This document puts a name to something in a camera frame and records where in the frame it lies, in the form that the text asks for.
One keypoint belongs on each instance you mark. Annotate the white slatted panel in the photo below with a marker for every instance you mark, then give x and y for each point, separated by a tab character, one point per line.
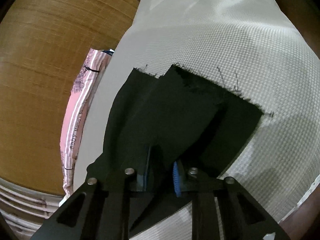
20	205

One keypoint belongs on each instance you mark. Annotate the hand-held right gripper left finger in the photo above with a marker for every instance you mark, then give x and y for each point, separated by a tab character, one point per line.
144	172

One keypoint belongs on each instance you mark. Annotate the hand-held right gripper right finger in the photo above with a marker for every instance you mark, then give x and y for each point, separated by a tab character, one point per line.
176	180

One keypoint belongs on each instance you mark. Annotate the beige textured blanket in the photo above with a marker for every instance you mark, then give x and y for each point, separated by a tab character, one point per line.
212	42

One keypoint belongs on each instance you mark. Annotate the black pants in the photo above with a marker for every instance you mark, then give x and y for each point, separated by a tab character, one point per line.
162	110

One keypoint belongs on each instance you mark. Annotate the pink striped printed blanket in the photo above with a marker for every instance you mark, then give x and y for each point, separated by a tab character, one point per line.
75	120

